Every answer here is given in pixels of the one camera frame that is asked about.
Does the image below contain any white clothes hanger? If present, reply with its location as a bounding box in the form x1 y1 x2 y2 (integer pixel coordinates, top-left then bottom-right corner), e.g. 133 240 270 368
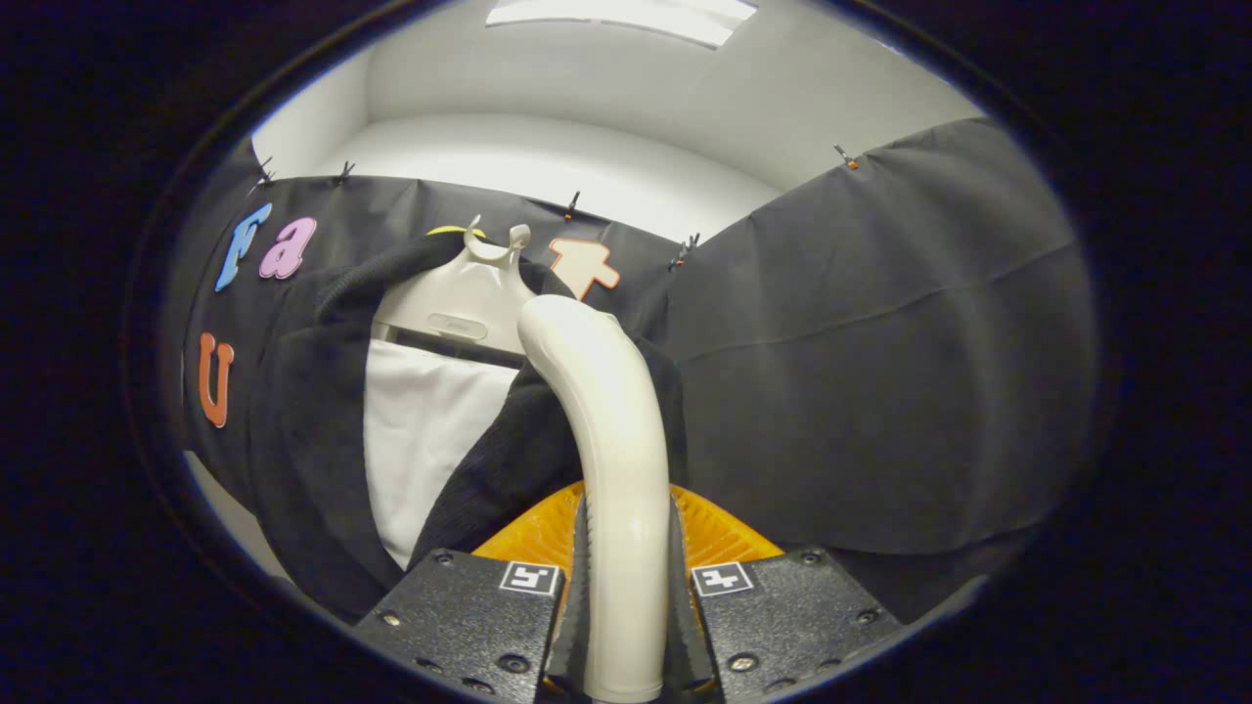
372 217 537 355

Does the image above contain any ceiling light panel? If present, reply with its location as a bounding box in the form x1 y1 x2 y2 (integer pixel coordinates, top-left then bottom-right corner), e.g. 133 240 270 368
486 0 759 50

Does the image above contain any black jacket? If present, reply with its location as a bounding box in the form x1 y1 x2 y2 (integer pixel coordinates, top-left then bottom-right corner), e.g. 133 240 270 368
249 233 688 627

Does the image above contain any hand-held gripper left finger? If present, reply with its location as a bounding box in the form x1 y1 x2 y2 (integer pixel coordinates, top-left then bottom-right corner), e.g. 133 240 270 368
354 479 590 704

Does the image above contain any black backdrop cloth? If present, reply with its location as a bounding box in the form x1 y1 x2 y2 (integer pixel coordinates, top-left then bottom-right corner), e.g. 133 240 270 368
161 117 1096 627

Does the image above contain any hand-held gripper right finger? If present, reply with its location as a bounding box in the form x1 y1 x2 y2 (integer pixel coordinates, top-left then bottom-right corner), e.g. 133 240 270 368
670 482 906 704

